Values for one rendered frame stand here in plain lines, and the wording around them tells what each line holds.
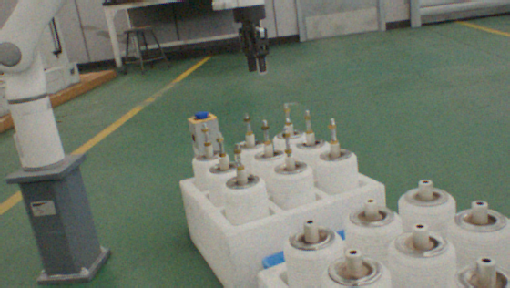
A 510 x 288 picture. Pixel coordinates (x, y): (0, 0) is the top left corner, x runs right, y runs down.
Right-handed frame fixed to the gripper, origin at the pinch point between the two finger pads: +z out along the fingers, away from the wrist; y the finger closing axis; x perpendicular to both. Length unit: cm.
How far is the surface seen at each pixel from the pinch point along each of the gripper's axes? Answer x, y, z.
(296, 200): 0.9, -16.8, 28.0
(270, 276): 16, -40, 29
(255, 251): 13.0, -20.7, 34.7
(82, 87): 44, 352, 42
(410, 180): -51, 14, 47
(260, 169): 3.8, -3.5, 23.9
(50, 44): 61, 356, 0
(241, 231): 15.3, -20.7, 29.3
